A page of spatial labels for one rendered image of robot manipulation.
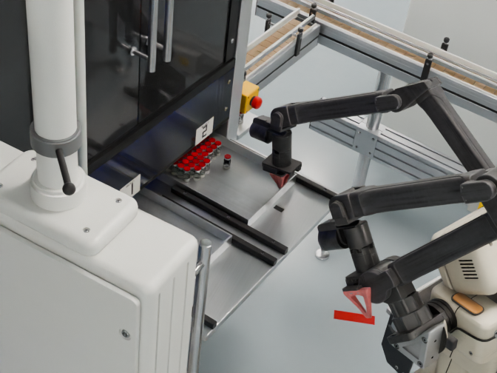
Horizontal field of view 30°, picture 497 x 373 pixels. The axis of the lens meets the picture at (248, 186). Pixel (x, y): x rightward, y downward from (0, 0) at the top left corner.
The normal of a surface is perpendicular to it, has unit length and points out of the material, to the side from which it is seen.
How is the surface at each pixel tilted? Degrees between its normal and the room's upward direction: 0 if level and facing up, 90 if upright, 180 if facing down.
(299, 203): 0
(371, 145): 90
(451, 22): 90
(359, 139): 90
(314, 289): 0
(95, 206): 0
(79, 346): 90
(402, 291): 39
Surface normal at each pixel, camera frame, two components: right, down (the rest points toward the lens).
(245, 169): 0.10, -0.74
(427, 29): -0.56, 0.51
